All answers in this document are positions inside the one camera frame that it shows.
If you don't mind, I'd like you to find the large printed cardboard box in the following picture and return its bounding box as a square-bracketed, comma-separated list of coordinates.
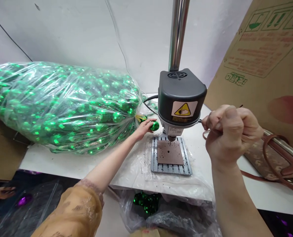
[202, 0, 293, 140]

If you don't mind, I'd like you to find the brown patterned handbag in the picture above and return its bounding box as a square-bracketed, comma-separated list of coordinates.
[243, 130, 293, 191]

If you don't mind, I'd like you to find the grey slotted drill base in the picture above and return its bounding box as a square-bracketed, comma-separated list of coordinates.
[150, 136, 194, 176]

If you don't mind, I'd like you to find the black power cable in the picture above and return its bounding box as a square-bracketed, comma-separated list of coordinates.
[142, 94, 160, 116]

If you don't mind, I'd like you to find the chrome drill press column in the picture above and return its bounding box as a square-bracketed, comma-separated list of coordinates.
[169, 0, 189, 72]

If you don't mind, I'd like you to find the person's right hand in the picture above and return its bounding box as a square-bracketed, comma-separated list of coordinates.
[202, 104, 264, 169]

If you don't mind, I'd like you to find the black drill press head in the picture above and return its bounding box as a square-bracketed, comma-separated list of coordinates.
[158, 70, 208, 146]

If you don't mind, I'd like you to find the clear thin wall tube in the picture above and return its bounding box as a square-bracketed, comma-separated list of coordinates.
[104, 0, 129, 72]

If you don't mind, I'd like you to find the flat clear plastic bag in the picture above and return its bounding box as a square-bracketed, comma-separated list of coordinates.
[0, 177, 64, 237]

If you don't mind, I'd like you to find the crumpled clear plastic bag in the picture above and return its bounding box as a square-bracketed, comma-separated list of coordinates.
[115, 189, 222, 237]

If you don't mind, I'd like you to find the person's left hand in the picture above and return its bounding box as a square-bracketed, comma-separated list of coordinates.
[133, 119, 158, 142]

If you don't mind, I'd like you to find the shiny purple ball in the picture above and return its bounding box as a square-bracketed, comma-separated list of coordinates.
[17, 194, 34, 208]

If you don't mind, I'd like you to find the chrome metal tube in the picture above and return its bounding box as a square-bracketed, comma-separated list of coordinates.
[262, 130, 293, 160]

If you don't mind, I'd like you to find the plain brown cardboard box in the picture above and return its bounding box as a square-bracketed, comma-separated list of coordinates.
[0, 115, 31, 181]

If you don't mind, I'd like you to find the clear bag of green balls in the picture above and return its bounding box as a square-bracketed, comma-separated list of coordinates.
[0, 61, 147, 155]

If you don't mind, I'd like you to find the thin black wall cable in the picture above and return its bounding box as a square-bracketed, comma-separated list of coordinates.
[0, 10, 34, 62]

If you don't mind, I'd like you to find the brown square board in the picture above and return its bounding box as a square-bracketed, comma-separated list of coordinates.
[157, 141, 182, 166]

